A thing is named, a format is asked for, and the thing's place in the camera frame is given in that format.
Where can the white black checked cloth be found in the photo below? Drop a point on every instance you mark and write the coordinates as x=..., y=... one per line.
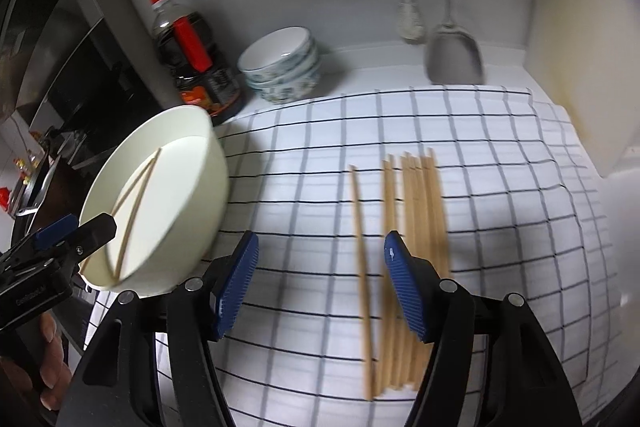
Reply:
x=300, y=187

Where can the blue patterned ceramic bowl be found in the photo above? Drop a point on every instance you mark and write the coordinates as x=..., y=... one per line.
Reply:
x=287, y=94
x=277, y=49
x=300, y=74

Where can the metal spatula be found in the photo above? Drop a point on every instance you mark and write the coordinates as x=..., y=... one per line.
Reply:
x=452, y=57

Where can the large white bowl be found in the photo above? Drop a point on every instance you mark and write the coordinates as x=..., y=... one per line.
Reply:
x=190, y=167

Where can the red ornament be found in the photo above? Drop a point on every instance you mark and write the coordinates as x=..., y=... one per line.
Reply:
x=4, y=198

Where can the person's left hand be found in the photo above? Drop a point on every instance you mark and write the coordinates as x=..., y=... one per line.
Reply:
x=55, y=367

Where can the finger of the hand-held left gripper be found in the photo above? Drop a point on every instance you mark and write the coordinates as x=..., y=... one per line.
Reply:
x=95, y=232
x=55, y=232

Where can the row of condiment bottles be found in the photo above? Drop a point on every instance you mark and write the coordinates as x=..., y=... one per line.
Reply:
x=22, y=169

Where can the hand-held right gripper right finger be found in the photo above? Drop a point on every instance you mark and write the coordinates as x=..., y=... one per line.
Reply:
x=405, y=287

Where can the dark soy sauce bottle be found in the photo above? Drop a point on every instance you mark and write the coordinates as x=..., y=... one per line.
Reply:
x=195, y=72

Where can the black range hood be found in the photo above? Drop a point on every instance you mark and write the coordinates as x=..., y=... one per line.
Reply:
x=75, y=57

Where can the bunch of wooden chopsticks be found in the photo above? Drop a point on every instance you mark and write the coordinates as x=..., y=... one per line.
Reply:
x=361, y=232

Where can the dark wok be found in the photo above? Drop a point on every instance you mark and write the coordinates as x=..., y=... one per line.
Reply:
x=40, y=192

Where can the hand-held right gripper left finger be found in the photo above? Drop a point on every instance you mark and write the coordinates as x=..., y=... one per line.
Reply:
x=240, y=277

